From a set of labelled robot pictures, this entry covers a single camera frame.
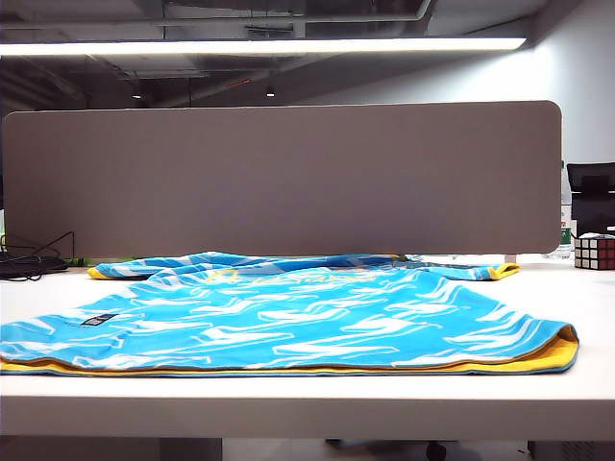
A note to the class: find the black mesh office chair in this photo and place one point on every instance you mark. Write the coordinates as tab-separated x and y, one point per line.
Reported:
593	211

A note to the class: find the beige divider mounting bracket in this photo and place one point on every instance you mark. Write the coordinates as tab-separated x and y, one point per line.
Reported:
511	259

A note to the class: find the clear plastic bottle green label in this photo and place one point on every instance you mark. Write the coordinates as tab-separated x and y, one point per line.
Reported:
567	240

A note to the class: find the blue white patterned soccer jersey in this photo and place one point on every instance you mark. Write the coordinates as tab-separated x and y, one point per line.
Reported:
288	326

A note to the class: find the long linear ceiling lamp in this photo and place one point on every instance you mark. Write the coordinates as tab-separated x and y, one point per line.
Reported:
240	46

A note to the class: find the small green object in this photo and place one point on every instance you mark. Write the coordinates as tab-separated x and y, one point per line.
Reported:
81	261

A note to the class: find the brown fabric desk divider panel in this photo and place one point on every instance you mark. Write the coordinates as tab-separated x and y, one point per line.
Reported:
288	182

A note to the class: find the Rubik's cube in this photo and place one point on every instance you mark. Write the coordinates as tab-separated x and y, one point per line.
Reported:
596	252

